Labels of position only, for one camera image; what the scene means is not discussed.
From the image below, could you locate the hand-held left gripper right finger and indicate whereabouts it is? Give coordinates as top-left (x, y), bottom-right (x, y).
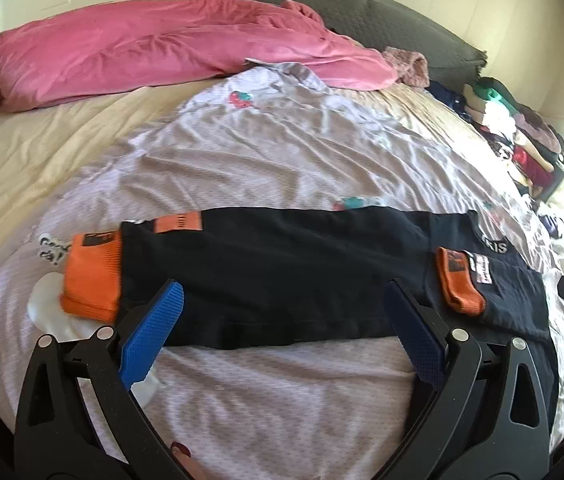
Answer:
top-left (377, 279), bottom-right (550, 480)

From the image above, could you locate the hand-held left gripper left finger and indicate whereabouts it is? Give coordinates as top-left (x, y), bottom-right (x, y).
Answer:
top-left (13, 280), bottom-right (197, 480)

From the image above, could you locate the black garment with orange cuffs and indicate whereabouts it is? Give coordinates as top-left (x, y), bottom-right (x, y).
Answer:
top-left (59, 206), bottom-right (560, 431)

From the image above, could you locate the pile of folded clothes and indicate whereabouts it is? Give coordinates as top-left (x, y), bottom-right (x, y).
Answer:
top-left (429, 76), bottom-right (564, 201)

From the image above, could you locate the person's foot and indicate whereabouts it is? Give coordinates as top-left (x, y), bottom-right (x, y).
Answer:
top-left (169, 440), bottom-right (209, 480)

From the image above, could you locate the lilac strawberry print blanket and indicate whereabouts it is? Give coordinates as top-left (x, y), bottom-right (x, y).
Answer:
top-left (0, 62), bottom-right (564, 480)

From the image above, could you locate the beige bed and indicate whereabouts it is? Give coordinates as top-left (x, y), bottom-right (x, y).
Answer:
top-left (0, 67), bottom-right (533, 311)

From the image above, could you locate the pink floral garment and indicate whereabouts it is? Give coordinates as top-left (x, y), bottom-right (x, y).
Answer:
top-left (382, 46), bottom-right (430, 90)

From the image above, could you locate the pink blanket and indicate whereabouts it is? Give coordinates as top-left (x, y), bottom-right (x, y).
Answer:
top-left (0, 0), bottom-right (400, 112)

